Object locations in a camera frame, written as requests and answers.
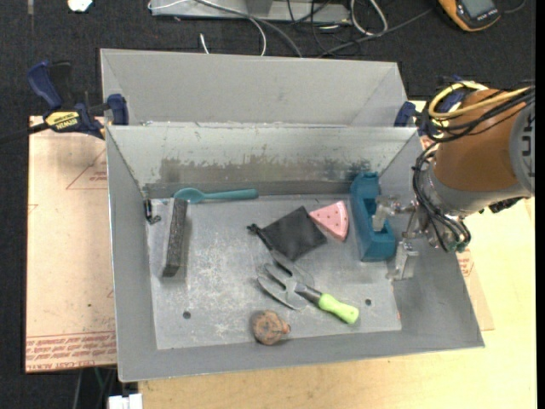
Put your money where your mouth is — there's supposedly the teal plastic spoon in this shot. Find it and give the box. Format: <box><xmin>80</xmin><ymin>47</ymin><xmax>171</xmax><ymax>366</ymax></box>
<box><xmin>173</xmin><ymin>187</ymin><xmax>260</xmax><ymax>205</ymax></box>

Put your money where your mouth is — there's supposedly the small black clip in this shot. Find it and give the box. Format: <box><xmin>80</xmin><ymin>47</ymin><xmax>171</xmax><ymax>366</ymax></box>
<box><xmin>143</xmin><ymin>199</ymin><xmax>163</xmax><ymax>225</ymax></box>

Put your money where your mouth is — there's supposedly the dark green flat block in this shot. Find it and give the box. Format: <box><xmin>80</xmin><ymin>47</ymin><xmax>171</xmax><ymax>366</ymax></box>
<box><xmin>161</xmin><ymin>197</ymin><xmax>191</xmax><ymax>279</ymax></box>

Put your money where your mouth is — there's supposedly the grey metal bin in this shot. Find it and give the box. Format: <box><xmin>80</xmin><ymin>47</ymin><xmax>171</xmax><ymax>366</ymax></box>
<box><xmin>100</xmin><ymin>48</ymin><xmax>486</xmax><ymax>383</ymax></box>

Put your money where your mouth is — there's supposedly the brown lumpy rock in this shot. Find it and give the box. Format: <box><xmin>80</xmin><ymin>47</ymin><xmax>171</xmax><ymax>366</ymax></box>
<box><xmin>249</xmin><ymin>309</ymin><xmax>292</xmax><ymax>347</ymax></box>

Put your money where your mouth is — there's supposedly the black cylinder on white bracket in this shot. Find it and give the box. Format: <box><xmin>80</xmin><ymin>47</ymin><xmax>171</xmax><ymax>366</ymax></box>
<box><xmin>488</xmin><ymin>197</ymin><xmax>523</xmax><ymax>215</ymax></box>

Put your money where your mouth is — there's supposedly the black cloth pouch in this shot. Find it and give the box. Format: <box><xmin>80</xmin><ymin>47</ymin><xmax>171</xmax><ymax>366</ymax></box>
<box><xmin>246</xmin><ymin>205</ymin><xmax>329</xmax><ymax>262</ymax></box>

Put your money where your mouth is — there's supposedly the green-handled garden fork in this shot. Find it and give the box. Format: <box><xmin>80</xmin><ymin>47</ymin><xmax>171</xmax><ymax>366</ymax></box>
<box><xmin>256</xmin><ymin>249</ymin><xmax>360</xmax><ymax>325</ymax></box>

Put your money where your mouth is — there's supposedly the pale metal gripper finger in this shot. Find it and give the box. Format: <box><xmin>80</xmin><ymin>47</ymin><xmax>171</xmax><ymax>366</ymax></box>
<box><xmin>372</xmin><ymin>193</ymin><xmax>404</xmax><ymax>233</ymax></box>
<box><xmin>386</xmin><ymin>240</ymin><xmax>422</xmax><ymax>281</ymax></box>

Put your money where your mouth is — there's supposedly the pink toy wedge slice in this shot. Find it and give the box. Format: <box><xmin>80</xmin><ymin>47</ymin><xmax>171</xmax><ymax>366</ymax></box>
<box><xmin>308</xmin><ymin>199</ymin><xmax>350</xmax><ymax>243</ymax></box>

